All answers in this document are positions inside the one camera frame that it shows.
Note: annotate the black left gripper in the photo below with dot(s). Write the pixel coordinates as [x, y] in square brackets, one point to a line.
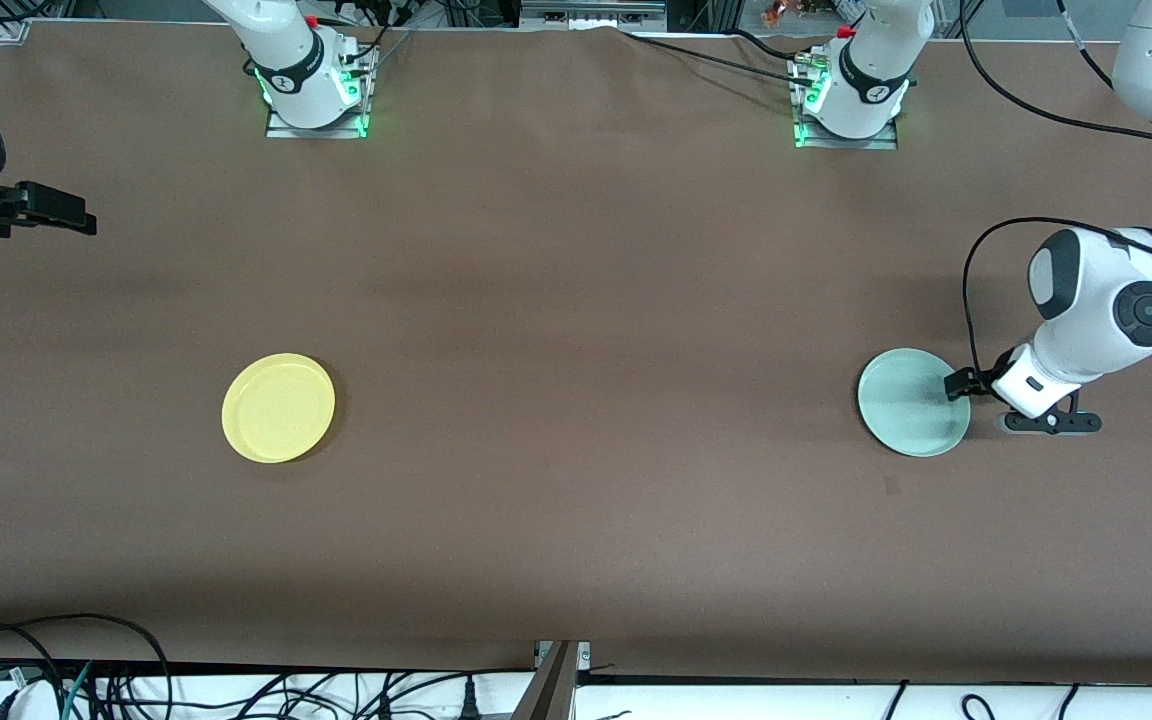
[982, 381]

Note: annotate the pale green plate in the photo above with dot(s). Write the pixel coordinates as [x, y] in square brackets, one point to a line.
[906, 402]

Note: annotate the yellow plate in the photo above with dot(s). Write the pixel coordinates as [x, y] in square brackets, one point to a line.
[278, 408]

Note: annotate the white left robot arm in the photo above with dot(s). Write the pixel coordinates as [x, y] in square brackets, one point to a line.
[1086, 300]

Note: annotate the brown table cover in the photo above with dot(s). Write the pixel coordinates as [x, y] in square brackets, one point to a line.
[576, 500]

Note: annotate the black power plug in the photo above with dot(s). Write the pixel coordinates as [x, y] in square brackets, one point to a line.
[471, 705]

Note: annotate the aluminium corner bracket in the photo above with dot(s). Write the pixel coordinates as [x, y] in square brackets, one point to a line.
[14, 28]

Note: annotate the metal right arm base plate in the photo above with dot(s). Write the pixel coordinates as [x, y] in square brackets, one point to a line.
[281, 128]

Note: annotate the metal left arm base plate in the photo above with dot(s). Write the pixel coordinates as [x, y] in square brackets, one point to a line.
[886, 143]

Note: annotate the aluminium profile post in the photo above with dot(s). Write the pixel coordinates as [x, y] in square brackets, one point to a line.
[551, 690]

